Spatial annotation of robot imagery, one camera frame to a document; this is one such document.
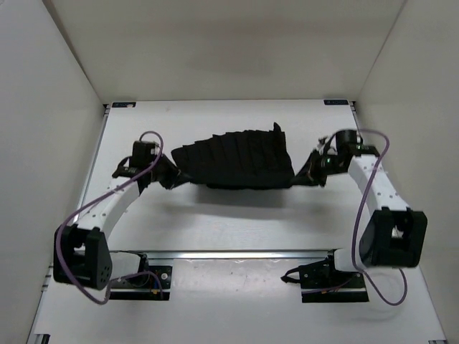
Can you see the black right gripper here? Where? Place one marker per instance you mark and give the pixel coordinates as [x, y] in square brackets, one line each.
[309, 175]

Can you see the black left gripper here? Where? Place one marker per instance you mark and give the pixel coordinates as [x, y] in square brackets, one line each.
[174, 174]

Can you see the black pleated skirt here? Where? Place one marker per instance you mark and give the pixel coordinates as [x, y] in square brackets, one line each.
[249, 159]

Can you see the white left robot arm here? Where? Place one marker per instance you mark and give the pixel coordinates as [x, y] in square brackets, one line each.
[81, 253]

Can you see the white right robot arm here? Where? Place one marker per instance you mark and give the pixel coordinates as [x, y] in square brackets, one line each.
[387, 231]

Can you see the right blue table label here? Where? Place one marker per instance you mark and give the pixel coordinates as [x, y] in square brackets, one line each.
[336, 102]

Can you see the blue table label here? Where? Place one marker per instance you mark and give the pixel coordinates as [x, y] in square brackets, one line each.
[336, 102]
[123, 104]

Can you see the left blue table label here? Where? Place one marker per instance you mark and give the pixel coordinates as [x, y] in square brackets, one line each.
[123, 104]

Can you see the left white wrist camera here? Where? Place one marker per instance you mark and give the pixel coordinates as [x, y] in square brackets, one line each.
[154, 149]

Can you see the aluminium table rail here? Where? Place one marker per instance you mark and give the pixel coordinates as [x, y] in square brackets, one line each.
[237, 255]

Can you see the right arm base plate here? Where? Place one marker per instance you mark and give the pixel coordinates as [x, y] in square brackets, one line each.
[321, 282]

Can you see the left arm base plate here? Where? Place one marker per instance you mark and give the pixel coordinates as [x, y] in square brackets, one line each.
[146, 288]

